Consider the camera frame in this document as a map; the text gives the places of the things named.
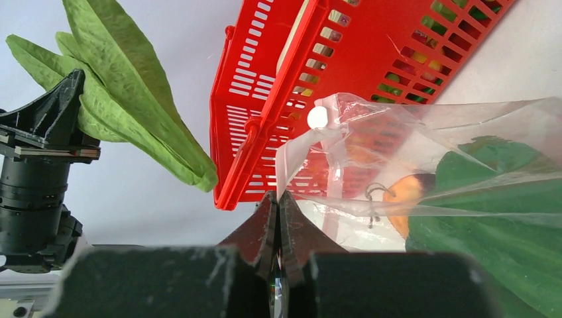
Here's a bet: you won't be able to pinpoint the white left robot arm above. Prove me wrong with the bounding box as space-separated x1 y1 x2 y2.
1 70 100 274

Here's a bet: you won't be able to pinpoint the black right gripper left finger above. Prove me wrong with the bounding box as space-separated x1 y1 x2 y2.
218 191 278 280

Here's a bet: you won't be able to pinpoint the red plastic basket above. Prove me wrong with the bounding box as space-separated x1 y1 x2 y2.
209 1 512 210

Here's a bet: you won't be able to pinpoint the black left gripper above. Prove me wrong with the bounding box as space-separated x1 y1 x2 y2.
1 69 101 164

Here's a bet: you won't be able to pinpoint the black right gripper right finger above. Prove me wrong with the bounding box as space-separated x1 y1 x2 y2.
279 191 347 286

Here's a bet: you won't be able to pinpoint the green white bok choy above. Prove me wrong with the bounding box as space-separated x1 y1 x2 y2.
405 136 561 317

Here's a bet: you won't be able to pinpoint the clear pink-dotted zip bag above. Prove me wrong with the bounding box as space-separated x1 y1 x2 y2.
275 93 561 251

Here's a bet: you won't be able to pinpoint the pale green napa cabbage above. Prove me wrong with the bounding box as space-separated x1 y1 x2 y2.
6 1 218 192

